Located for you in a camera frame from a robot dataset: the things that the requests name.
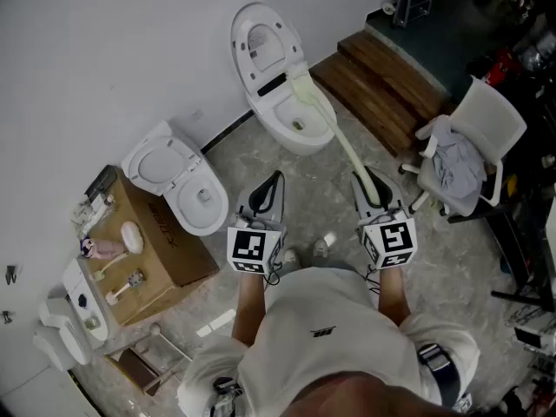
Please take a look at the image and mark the clear plastic bag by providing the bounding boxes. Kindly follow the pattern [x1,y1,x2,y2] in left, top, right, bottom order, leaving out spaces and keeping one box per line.
[70,193,115,239]

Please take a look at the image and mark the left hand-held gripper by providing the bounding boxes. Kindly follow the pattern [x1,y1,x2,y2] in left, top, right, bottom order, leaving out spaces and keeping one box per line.
[226,170,288,276]

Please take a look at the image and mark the person's left forearm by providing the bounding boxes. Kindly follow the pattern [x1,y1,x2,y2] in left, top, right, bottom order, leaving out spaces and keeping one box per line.
[231,271,267,347]

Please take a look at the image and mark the pink bottle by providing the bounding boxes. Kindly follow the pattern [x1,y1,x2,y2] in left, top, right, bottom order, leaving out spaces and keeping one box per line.
[80,237,127,261]

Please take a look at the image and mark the grey clothing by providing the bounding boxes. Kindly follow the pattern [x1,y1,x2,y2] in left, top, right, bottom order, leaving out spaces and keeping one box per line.
[427,117,487,199]

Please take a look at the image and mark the white toilet with control panel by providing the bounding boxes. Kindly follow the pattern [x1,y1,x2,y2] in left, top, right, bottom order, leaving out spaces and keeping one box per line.
[33,258,118,372]

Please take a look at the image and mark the brown cardboard box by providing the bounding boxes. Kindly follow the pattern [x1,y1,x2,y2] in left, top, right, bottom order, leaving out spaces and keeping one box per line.
[84,165,220,328]

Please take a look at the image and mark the compact white toilet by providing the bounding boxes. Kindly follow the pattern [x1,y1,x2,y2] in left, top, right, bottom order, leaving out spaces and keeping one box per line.
[120,119,230,237]

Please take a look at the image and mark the person's white shirt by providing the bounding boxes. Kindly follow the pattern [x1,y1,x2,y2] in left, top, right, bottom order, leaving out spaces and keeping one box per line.
[177,267,481,417]

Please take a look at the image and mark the black arm strap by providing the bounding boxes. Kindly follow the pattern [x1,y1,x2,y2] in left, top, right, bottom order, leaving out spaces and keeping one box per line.
[416,343,461,407]

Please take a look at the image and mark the white smart toilet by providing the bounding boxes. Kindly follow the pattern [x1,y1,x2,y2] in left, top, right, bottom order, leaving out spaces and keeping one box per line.
[229,1,339,156]

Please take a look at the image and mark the small pale green brush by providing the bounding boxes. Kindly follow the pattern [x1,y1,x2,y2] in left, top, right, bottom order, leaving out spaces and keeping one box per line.
[90,252,130,281]

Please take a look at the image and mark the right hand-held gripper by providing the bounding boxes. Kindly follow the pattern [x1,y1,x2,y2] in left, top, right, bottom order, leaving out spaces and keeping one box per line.
[350,166,419,271]

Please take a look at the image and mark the black flat box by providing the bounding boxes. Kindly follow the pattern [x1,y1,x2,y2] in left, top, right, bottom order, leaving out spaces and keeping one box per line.
[84,165,117,199]

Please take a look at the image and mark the wooden stool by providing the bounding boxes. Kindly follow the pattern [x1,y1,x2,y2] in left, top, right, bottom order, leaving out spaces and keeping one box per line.
[103,323,192,397]

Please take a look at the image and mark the dark wooden steps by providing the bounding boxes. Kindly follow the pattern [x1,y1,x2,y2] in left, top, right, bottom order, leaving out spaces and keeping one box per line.
[308,30,448,158]

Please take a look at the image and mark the pale green toilet brush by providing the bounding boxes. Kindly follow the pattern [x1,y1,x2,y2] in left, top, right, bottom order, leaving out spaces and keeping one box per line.
[284,69,384,209]

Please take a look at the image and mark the black metal table frame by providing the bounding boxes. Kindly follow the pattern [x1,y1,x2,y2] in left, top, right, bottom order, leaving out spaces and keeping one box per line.
[447,162,556,312]

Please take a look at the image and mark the person's right forearm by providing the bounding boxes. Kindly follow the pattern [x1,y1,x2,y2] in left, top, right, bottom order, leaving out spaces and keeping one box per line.
[377,265,412,328]

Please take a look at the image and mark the metal rolling rack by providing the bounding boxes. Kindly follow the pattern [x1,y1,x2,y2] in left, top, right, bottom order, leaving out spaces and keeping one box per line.
[393,0,440,28]

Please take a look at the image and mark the person's blue jeans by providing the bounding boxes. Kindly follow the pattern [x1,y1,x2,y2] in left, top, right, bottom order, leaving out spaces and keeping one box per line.
[277,256,357,280]

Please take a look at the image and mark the white office chair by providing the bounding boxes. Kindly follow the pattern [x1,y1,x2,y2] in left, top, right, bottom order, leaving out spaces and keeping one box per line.
[399,76,528,219]

